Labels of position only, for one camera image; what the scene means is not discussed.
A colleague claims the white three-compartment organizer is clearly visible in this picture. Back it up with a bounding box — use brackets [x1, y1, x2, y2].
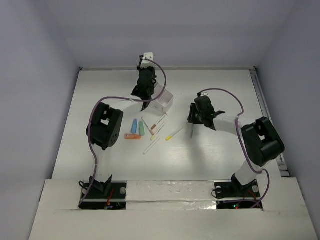
[149, 82, 174, 114]

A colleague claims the black pen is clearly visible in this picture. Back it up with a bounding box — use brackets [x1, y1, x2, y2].
[141, 99, 151, 111]

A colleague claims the peach white marker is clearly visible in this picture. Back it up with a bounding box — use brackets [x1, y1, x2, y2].
[141, 117, 154, 136]

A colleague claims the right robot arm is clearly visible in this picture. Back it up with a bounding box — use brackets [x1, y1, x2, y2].
[187, 95, 285, 196]

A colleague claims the green capsule eraser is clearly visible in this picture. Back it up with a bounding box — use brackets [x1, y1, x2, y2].
[138, 121, 145, 136]

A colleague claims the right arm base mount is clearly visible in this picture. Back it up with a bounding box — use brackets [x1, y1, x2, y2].
[210, 173, 263, 210]

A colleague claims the pale yellow white marker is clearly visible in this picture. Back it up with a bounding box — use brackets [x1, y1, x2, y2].
[150, 122, 166, 141]

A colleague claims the yellow capped white marker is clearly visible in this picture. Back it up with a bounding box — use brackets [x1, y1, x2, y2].
[165, 126, 184, 141]

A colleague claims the orange capsule eraser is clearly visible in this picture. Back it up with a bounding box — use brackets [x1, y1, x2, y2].
[124, 133, 142, 140]

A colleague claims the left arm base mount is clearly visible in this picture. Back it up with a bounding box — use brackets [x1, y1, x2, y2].
[78, 176, 127, 210]

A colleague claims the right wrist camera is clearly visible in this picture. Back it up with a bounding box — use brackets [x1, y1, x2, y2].
[197, 92, 210, 98]

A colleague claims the brown white marker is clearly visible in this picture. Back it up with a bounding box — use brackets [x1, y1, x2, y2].
[151, 113, 167, 130]

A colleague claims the white marker pen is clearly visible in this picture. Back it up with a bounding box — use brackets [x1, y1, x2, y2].
[143, 136, 161, 155]

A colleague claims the blue capsule eraser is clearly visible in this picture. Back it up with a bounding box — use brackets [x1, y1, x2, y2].
[131, 119, 138, 135]

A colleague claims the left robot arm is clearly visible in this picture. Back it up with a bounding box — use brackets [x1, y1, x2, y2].
[83, 66, 160, 198]

